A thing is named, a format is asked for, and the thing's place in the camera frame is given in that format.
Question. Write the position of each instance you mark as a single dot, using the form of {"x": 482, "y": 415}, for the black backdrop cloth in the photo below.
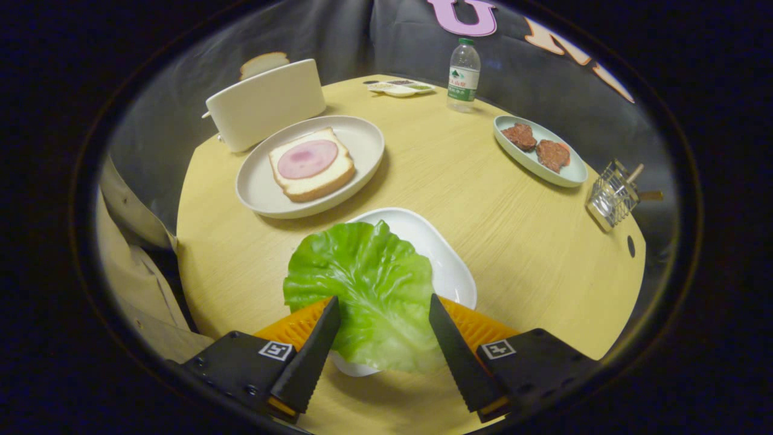
{"x": 392, "y": 42}

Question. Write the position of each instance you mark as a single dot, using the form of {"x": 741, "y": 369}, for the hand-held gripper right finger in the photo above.
{"x": 459, "y": 356}

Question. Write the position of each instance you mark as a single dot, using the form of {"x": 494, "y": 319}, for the white divided condiment dish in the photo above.
{"x": 395, "y": 89}

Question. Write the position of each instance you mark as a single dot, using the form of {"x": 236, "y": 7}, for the thin wooden stick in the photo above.
{"x": 635, "y": 173}

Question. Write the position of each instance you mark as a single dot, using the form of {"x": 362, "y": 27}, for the round beige plate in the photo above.
{"x": 362, "y": 142}

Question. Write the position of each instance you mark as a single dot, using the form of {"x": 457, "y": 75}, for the green lettuce leaf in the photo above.
{"x": 368, "y": 284}

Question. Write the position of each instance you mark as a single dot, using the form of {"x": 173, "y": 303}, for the toasted bread slice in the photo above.
{"x": 264, "y": 62}

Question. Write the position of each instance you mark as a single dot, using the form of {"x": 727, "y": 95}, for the clear water bottle green cap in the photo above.
{"x": 464, "y": 75}

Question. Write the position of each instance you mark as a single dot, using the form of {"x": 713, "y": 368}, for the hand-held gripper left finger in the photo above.
{"x": 314, "y": 356}

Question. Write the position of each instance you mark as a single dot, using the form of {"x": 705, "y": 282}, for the white toaster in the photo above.
{"x": 266, "y": 106}

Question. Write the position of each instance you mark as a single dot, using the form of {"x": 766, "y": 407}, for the light blue oval plate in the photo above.
{"x": 564, "y": 175}

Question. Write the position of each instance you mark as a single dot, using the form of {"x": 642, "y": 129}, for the brown meat patty orange edge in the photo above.
{"x": 552, "y": 156}

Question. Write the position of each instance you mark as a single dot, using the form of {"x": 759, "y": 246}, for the beige clothing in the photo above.
{"x": 136, "y": 272}

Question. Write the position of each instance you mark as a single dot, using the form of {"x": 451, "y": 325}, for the bread slice under ham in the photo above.
{"x": 317, "y": 186}

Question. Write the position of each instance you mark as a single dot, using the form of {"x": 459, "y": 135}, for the white squarish plate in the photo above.
{"x": 444, "y": 260}

